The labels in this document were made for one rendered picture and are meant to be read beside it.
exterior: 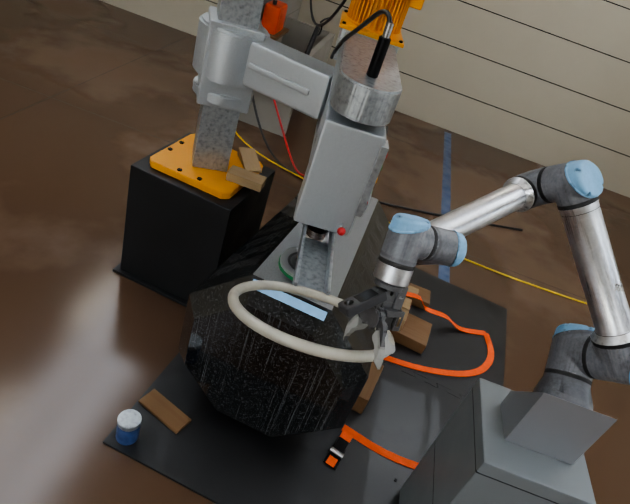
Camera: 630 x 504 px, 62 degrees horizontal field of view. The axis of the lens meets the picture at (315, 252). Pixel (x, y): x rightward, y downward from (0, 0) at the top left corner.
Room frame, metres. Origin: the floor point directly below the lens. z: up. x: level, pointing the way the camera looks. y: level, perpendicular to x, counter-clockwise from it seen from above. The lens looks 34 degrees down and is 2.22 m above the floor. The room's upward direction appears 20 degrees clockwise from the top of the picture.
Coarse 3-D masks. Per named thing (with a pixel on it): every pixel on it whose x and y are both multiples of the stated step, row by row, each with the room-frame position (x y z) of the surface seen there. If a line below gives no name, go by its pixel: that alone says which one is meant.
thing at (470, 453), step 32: (480, 384) 1.55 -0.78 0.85; (480, 416) 1.39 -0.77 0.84; (448, 448) 1.44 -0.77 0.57; (480, 448) 1.26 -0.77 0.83; (512, 448) 1.29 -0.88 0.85; (416, 480) 1.50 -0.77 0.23; (448, 480) 1.29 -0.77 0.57; (480, 480) 1.19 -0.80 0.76; (512, 480) 1.19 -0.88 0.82; (544, 480) 1.20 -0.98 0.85; (576, 480) 1.25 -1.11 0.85
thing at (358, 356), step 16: (240, 288) 1.16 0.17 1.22; (256, 288) 1.24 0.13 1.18; (272, 288) 1.29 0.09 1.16; (288, 288) 1.32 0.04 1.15; (304, 288) 1.35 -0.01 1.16; (240, 304) 1.03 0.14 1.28; (336, 304) 1.33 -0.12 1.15; (240, 320) 0.99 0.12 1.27; (256, 320) 0.97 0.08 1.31; (272, 336) 0.93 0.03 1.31; (288, 336) 0.93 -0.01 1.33; (304, 352) 0.92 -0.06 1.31; (320, 352) 0.92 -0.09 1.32; (336, 352) 0.94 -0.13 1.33; (352, 352) 0.96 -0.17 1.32; (368, 352) 0.99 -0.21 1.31
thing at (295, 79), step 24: (216, 48) 2.44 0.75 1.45; (240, 48) 2.46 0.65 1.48; (264, 48) 2.47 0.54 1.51; (288, 48) 2.58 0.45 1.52; (216, 72) 2.44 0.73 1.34; (240, 72) 2.47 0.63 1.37; (264, 72) 2.45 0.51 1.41; (288, 72) 2.43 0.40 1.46; (312, 72) 2.41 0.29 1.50; (288, 96) 2.43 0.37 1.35; (312, 96) 2.40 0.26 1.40
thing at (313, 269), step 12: (300, 240) 1.65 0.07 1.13; (312, 240) 1.69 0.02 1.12; (300, 252) 1.51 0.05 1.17; (312, 252) 1.61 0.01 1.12; (324, 252) 1.64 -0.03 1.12; (300, 264) 1.45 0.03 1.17; (312, 264) 1.53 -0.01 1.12; (324, 264) 1.56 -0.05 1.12; (300, 276) 1.44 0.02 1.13; (312, 276) 1.46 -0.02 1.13; (324, 276) 1.49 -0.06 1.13; (312, 288) 1.40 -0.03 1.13; (324, 288) 1.42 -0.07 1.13
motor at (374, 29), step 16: (352, 0) 2.42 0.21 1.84; (368, 0) 2.37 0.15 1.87; (384, 0) 2.36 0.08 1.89; (400, 0) 2.37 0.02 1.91; (416, 0) 2.44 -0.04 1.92; (352, 16) 2.37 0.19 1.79; (368, 16) 2.34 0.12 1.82; (384, 16) 2.36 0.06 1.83; (400, 16) 2.40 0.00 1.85; (368, 32) 2.32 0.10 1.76; (400, 32) 2.55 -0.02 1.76
